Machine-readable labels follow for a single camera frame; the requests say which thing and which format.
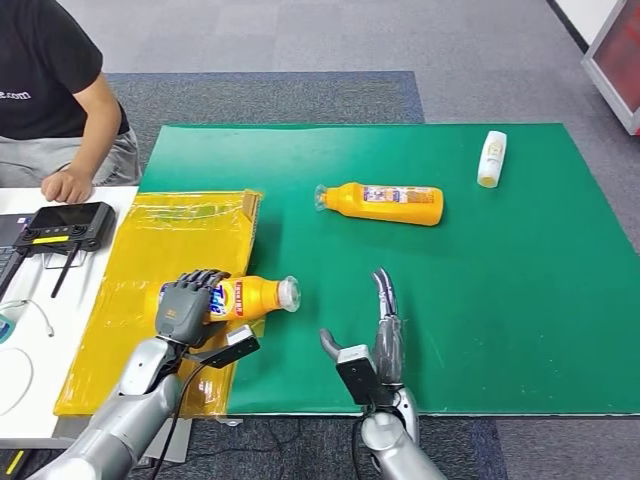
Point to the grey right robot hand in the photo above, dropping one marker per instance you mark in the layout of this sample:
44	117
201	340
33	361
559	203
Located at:
390	351

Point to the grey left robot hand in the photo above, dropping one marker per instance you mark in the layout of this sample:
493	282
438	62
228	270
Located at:
183	311

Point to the orange detergent bottle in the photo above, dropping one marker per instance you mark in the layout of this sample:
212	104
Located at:
255	298
395	205

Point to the person's forearm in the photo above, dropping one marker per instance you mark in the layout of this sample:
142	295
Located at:
100	122

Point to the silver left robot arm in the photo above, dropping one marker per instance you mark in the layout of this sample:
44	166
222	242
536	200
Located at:
120	417

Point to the small white bottle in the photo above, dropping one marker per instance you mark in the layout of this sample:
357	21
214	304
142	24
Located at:
491	159

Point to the yellow taped cardboard sheet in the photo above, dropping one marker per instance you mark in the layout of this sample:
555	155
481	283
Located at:
145	245

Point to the green table mat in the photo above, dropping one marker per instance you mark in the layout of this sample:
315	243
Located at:
450	298

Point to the black remote controller with screen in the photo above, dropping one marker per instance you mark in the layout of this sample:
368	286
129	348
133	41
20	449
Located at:
64	224

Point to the person's hand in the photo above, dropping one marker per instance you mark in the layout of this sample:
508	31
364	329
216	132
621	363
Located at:
66	184

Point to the small teal device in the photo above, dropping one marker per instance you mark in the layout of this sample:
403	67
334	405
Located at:
4	329

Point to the dark laptop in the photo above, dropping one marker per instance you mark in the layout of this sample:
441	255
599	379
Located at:
7	230

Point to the person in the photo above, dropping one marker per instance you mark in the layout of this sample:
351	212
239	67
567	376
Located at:
40	66

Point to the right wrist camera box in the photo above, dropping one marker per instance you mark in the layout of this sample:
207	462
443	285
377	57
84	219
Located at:
358	374

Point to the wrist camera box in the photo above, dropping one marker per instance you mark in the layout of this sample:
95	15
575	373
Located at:
358	374
240	341

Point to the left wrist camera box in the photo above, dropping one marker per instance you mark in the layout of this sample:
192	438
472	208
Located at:
240	341

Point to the red panel with white frame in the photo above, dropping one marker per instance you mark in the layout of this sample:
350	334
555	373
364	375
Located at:
620	60

